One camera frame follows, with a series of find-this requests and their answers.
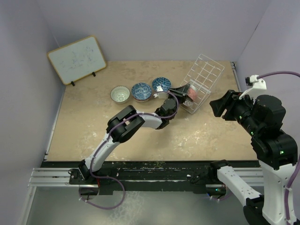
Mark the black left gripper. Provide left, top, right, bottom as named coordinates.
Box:
left=165, top=84, right=189, bottom=107

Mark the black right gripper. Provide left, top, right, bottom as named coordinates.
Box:
left=210, top=88, right=260, bottom=135

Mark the orange floral pattern bowl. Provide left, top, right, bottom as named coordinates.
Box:
left=187, top=85, right=198, bottom=101

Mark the white bowl maroon pattern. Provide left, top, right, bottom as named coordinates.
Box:
left=183, top=98, right=194, bottom=108

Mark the white bowl green pattern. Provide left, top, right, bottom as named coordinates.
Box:
left=110, top=86, right=130, bottom=104

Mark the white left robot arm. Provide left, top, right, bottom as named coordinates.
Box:
left=78, top=83, right=191, bottom=184

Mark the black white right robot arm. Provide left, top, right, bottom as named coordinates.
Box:
left=208, top=90, right=300, bottom=225

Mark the blue triangle pattern bowl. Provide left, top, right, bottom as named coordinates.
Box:
left=152, top=77, right=171, bottom=91

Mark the blue floral pattern bowl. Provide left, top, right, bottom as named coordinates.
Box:
left=131, top=82, right=152, bottom=99

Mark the red rimmed bowl underneath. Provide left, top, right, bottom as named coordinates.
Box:
left=133, top=96, right=150, bottom=103

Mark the white wire dish rack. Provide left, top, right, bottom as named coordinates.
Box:
left=180, top=54, right=225, bottom=114

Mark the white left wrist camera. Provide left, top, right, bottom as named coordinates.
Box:
left=153, top=85, right=168, bottom=99

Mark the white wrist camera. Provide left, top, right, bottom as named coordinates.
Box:
left=153, top=85, right=168, bottom=99
left=239, top=75, right=267, bottom=100

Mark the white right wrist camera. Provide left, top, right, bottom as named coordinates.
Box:
left=239, top=75, right=267, bottom=100

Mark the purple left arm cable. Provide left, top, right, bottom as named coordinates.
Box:
left=78, top=90, right=180, bottom=210

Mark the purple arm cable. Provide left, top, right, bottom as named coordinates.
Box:
left=78, top=90, right=180, bottom=210
left=257, top=71, right=300, bottom=225

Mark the small whiteboard yellow frame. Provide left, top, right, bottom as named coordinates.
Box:
left=47, top=36, right=106, bottom=85

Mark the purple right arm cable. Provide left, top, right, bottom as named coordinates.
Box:
left=257, top=71, right=300, bottom=225

